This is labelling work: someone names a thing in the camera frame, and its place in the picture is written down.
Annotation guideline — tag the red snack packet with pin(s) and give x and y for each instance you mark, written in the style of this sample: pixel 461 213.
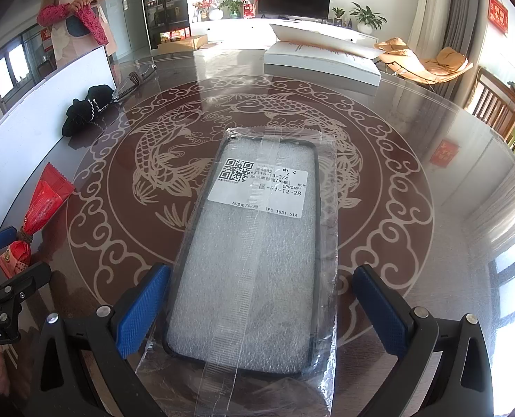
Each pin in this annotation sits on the red snack packet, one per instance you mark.
pixel 44 200

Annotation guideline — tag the grey curtain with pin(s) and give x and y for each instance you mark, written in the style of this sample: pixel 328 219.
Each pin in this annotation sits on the grey curtain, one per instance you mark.
pixel 464 17

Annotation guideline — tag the white flat box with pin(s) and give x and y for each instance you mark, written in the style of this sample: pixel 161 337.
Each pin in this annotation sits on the white flat box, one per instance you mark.
pixel 322 67

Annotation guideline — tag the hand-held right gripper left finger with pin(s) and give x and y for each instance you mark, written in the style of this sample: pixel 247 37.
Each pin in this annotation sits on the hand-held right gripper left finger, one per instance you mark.
pixel 140 308

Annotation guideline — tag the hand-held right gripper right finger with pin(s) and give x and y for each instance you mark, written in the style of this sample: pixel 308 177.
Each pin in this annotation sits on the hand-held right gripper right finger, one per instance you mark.
pixel 379 308

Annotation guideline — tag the red ornament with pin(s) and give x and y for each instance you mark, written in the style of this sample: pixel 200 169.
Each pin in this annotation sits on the red ornament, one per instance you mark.
pixel 249 8

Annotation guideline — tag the phone case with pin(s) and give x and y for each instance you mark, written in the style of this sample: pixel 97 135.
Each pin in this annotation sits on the phone case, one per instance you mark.
pixel 257 260

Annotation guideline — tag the white television cabinet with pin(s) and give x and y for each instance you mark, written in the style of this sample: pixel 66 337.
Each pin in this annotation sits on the white television cabinet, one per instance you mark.
pixel 235 30

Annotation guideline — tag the red flower arrangement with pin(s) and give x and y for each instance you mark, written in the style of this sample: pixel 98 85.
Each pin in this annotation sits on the red flower arrangement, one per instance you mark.
pixel 204 6

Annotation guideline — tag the orange lounge chair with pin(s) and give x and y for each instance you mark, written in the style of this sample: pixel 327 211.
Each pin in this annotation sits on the orange lounge chair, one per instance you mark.
pixel 448 61

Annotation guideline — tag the dark display cabinet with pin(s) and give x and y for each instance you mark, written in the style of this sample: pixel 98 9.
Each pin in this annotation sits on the dark display cabinet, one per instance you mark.
pixel 166 0

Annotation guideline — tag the covered standing air conditioner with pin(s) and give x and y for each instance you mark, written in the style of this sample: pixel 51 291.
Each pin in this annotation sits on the covered standing air conditioner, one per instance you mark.
pixel 431 4

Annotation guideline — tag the white storage box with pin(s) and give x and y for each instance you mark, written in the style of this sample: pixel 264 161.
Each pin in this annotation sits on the white storage box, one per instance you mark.
pixel 36 117

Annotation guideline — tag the cardboard box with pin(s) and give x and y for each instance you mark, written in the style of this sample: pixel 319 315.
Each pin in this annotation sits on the cardboard box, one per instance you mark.
pixel 183 43

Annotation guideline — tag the red wall hanging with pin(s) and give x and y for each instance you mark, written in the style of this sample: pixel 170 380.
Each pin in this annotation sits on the red wall hanging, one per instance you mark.
pixel 497 13

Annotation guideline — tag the red patterned sleeve cover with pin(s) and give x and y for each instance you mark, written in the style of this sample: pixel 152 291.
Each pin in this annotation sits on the red patterned sleeve cover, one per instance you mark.
pixel 92 26
pixel 53 14

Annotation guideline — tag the bushy green potted plant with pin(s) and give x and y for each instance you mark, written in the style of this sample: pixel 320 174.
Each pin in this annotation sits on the bushy green potted plant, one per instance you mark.
pixel 232 5

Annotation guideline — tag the black cloth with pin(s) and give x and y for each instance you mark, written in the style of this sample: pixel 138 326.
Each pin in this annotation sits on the black cloth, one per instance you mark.
pixel 81 113

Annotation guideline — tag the large potted plant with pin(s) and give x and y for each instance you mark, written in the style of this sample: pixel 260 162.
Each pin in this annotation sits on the large potted plant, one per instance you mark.
pixel 366 17

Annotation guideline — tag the black television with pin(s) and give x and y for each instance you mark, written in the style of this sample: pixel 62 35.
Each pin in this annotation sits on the black television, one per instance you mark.
pixel 292 0

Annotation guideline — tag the wooden chair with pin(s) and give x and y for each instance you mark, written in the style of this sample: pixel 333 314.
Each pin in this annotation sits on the wooden chair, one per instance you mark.
pixel 496 104

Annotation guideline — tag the small potted plant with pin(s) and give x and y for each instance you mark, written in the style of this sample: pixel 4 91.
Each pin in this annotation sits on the small potted plant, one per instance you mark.
pixel 338 15

